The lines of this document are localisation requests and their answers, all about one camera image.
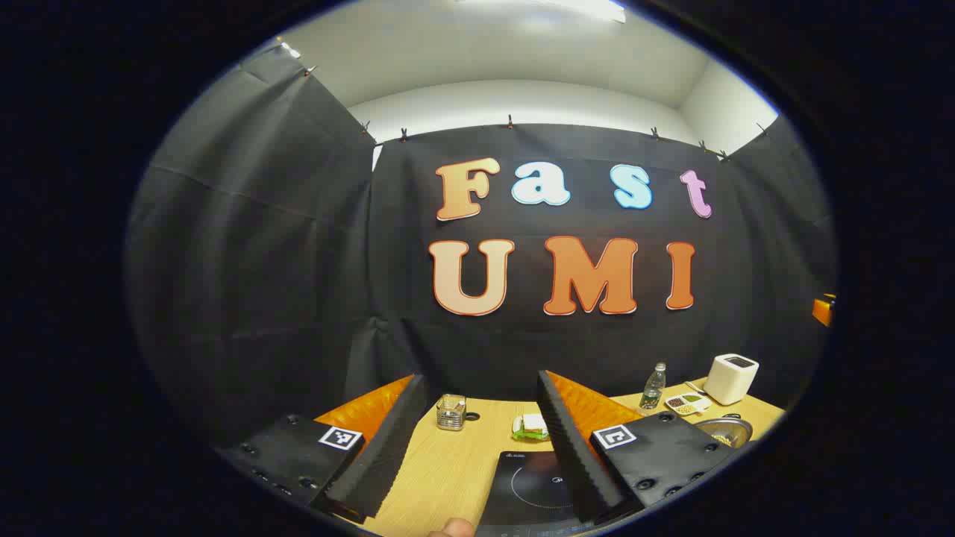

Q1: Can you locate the ceiling light strip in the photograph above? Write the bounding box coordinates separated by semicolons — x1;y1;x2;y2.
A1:
537;0;627;23

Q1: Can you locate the black backdrop cloth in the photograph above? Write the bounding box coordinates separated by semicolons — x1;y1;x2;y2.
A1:
123;41;840;448

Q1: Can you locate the row of small cloth clips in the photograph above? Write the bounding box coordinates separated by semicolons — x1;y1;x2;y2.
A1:
276;37;769;161

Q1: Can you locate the white toaster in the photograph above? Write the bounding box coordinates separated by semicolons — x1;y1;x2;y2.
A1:
704;354;760;406

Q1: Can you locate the white divided bean dish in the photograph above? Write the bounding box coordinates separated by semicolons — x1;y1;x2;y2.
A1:
664;392;713;416

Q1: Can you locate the sandwich with lettuce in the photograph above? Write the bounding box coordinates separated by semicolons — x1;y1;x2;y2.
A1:
511;413;551;441

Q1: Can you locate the clear plastic water bottle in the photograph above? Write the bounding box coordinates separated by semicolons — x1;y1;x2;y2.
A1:
639;362;667;411

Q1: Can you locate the metal wire holder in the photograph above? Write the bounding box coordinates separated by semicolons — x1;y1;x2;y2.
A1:
436;394;468;432

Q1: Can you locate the black induction cooktop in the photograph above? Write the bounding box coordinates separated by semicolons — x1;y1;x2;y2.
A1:
476;450;590;537

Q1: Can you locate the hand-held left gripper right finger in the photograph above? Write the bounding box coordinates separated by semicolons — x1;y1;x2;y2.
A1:
536;369;756;527

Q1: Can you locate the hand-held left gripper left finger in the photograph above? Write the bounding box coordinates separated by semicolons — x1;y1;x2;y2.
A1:
215;373;430;525

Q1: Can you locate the steel pot with black handles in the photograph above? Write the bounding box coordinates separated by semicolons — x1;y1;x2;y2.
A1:
694;416;754;450

